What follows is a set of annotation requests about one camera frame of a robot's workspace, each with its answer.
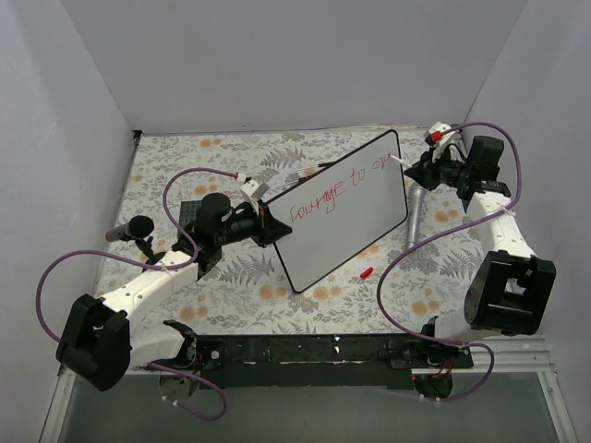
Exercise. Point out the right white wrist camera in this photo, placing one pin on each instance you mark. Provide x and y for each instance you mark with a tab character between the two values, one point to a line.
438	138

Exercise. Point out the dark grey studded baseplate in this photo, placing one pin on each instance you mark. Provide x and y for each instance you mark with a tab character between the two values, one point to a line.
189	214

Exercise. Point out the red marker cap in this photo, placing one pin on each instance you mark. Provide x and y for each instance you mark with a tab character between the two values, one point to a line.
367	272

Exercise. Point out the floral patterned table mat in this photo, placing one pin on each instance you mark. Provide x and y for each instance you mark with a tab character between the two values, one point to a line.
248	292

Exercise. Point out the white marker pen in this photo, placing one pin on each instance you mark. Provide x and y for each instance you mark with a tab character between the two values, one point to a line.
404	164

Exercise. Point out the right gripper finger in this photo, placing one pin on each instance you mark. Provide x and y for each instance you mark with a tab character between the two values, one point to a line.
425	162
423	177

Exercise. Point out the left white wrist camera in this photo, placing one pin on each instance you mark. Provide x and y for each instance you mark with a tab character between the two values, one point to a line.
251	189

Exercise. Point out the silver microphone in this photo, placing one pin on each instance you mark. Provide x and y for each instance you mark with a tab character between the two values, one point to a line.
416	198

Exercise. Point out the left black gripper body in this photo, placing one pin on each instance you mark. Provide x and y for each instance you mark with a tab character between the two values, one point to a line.
263	226

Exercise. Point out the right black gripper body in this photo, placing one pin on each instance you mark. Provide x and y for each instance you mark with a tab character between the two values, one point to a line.
429	167

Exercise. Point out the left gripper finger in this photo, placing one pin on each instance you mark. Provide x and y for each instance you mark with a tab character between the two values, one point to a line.
274	231
266	219

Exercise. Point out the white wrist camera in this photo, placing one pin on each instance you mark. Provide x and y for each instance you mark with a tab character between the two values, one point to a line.
251	189
438	138

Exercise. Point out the black front mounting rail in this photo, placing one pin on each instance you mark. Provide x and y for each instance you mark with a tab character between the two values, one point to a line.
321	361

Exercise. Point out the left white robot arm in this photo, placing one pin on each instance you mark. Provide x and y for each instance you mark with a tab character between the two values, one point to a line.
100	342

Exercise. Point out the white board with black frame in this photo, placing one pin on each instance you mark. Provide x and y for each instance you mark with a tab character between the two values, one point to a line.
340	211

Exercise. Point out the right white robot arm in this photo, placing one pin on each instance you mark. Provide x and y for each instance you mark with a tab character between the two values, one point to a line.
509	294

